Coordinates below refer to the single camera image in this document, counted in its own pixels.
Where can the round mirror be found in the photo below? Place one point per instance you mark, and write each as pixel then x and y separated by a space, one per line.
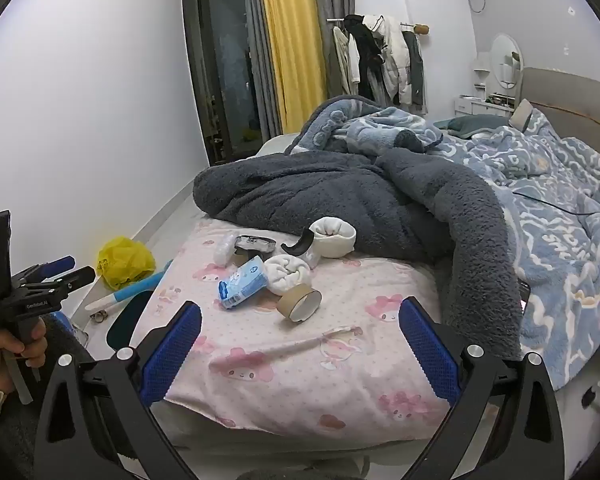
pixel 505 55

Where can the white plastic wrapper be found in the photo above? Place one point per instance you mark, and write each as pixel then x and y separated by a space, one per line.
pixel 224 250

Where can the black curved plastic piece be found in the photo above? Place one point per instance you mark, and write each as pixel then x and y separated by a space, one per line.
pixel 300 248

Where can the blue plush toy stick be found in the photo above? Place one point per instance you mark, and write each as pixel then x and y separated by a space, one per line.
pixel 130 292

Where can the blue patterned blanket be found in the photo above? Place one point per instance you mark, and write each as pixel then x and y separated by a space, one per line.
pixel 555 210

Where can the cardboard tape roll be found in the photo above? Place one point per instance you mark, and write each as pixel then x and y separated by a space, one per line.
pixel 291 305

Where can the yellow curtain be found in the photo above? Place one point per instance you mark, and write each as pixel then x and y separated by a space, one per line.
pixel 292 45

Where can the white vanity table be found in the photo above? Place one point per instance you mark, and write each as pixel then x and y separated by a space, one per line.
pixel 467 105

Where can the blue tissue packet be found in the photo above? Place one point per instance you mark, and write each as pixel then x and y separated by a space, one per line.
pixel 242 282

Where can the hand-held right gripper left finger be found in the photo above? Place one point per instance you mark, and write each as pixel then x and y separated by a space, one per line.
pixel 172 355

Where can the teal pillow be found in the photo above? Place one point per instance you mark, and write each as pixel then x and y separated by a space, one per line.
pixel 475 124

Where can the dark grey fleece blanket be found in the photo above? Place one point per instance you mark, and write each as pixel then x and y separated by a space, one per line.
pixel 330 195

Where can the yellow plastic bag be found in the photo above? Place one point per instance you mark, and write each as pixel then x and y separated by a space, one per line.
pixel 122 262

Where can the pink printed bed sheet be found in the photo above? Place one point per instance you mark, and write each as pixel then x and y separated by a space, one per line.
pixel 290 370

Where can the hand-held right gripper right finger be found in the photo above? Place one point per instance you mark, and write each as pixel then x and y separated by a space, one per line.
pixel 427 355

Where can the white hanging jacket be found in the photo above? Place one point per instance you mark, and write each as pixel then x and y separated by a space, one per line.
pixel 395 60

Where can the black phone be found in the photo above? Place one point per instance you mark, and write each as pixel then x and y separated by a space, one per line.
pixel 524 292

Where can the dark glass balcony door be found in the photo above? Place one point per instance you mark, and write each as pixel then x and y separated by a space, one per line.
pixel 225 75

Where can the white sock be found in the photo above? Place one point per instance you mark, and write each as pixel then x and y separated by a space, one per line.
pixel 287 272
pixel 332 237

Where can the person's left hand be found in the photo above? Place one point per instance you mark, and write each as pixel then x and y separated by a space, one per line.
pixel 7 355

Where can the cream hanging garment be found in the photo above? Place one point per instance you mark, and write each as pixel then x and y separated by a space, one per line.
pixel 345 55

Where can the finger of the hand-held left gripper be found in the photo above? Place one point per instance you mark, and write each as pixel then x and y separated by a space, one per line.
pixel 77 277
pixel 60 263

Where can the dark teal waste bin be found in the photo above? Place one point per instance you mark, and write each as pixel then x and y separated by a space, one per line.
pixel 125 322

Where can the grey hanging pants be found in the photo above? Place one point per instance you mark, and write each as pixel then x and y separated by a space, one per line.
pixel 416 70

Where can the white wall shelf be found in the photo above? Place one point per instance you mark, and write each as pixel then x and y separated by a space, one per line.
pixel 480 72

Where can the black patterned garment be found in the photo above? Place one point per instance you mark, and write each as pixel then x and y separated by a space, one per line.
pixel 252 244

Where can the beige cushion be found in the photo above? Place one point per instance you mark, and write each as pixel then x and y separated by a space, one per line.
pixel 521 112

